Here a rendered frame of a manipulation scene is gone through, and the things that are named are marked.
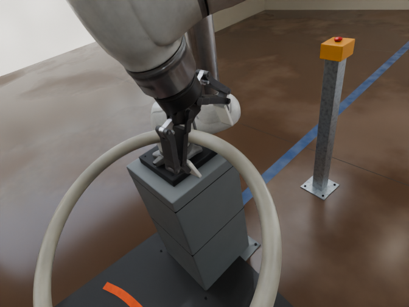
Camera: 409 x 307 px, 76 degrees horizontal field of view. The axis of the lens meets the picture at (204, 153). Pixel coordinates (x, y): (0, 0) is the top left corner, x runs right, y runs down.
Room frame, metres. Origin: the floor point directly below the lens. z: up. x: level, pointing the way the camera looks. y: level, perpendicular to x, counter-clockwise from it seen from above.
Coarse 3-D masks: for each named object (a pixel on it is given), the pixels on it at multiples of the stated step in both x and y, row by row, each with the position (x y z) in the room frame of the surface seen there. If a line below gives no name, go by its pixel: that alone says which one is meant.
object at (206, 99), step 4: (204, 96) 0.44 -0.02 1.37; (208, 96) 0.44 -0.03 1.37; (212, 96) 0.45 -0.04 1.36; (216, 96) 0.46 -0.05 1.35; (200, 100) 0.40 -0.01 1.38; (204, 100) 0.41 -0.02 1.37; (208, 100) 0.42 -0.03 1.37; (212, 100) 0.44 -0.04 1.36; (216, 100) 0.45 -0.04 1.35; (220, 100) 0.46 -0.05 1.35; (224, 100) 0.47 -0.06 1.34; (228, 100) 0.47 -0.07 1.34; (196, 104) 0.40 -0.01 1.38; (200, 104) 0.40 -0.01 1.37; (204, 104) 0.41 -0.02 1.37; (208, 104) 0.42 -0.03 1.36; (228, 104) 0.46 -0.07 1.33
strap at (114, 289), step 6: (108, 288) 0.89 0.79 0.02; (114, 288) 0.88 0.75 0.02; (120, 288) 0.87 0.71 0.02; (114, 294) 0.84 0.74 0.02; (120, 294) 0.84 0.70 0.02; (126, 294) 0.83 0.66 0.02; (126, 300) 0.79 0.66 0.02; (132, 300) 0.78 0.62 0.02; (132, 306) 0.75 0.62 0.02; (138, 306) 0.74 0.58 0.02
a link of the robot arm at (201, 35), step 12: (204, 24) 0.90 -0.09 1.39; (192, 36) 0.92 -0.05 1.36; (204, 36) 0.91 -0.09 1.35; (192, 48) 0.93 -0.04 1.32; (204, 48) 0.92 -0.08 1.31; (204, 60) 0.92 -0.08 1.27; (216, 60) 0.95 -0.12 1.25; (216, 72) 0.95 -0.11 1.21; (228, 96) 1.00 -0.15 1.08; (204, 108) 0.94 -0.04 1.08; (204, 120) 0.94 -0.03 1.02; (216, 120) 0.94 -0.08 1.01; (216, 132) 0.97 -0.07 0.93
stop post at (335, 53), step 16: (336, 48) 1.27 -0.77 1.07; (352, 48) 1.29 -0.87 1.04; (336, 64) 1.28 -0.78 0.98; (336, 80) 1.27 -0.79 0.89; (336, 96) 1.28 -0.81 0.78; (320, 112) 1.33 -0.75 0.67; (336, 112) 1.29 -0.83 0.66; (320, 128) 1.32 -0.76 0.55; (320, 144) 1.31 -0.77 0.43; (320, 160) 1.30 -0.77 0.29; (320, 176) 1.29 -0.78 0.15; (320, 192) 1.25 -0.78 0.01
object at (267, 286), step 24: (120, 144) 0.52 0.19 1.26; (144, 144) 0.51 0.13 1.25; (216, 144) 0.42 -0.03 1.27; (96, 168) 0.49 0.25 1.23; (240, 168) 0.36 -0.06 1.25; (72, 192) 0.45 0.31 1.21; (264, 192) 0.30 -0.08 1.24; (264, 216) 0.26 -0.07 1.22; (48, 240) 0.37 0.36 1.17; (264, 240) 0.23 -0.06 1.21; (48, 264) 0.33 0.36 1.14; (264, 264) 0.20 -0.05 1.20; (48, 288) 0.29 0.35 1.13; (264, 288) 0.17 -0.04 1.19
